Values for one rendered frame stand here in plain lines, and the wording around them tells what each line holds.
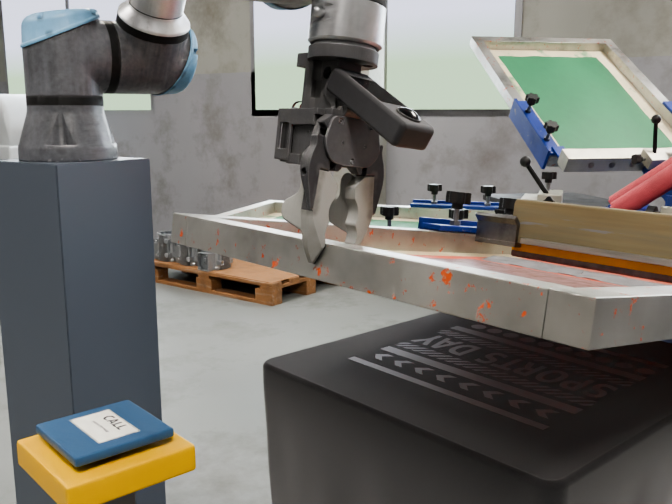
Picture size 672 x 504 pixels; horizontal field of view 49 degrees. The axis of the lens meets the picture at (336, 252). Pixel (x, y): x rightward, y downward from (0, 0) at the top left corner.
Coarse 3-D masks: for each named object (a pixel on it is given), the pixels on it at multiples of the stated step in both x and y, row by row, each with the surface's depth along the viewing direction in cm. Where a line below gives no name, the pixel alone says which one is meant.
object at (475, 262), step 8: (416, 256) 110; (424, 256) 111; (432, 256) 113; (440, 256) 115; (448, 256) 117; (456, 256) 118; (464, 256) 120; (464, 264) 105; (472, 264) 106; (480, 264) 108; (488, 264) 110; (496, 264) 111; (504, 264) 113; (560, 264) 127; (504, 272) 99; (512, 272) 101; (520, 272) 102; (528, 272) 104; (536, 272) 105; (544, 272) 106; (552, 272) 108; (600, 272) 119; (608, 272) 121
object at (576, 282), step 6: (552, 282) 93; (558, 282) 94; (564, 282) 95; (570, 282) 96; (576, 282) 97; (582, 282) 98; (588, 282) 99; (594, 282) 100; (600, 282) 101; (606, 282) 102; (654, 282) 111; (660, 282) 112; (666, 282) 113
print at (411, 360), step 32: (384, 352) 100; (416, 352) 100; (448, 352) 100; (480, 352) 100; (512, 352) 100; (544, 352) 100; (576, 352) 100; (608, 352) 100; (416, 384) 88; (448, 384) 88; (480, 384) 88; (512, 384) 88; (544, 384) 88; (576, 384) 88; (608, 384) 88; (512, 416) 79; (544, 416) 79
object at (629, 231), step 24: (528, 216) 123; (552, 216) 120; (576, 216) 117; (600, 216) 114; (624, 216) 111; (648, 216) 108; (552, 240) 120; (576, 240) 117; (600, 240) 114; (624, 240) 111; (648, 240) 108
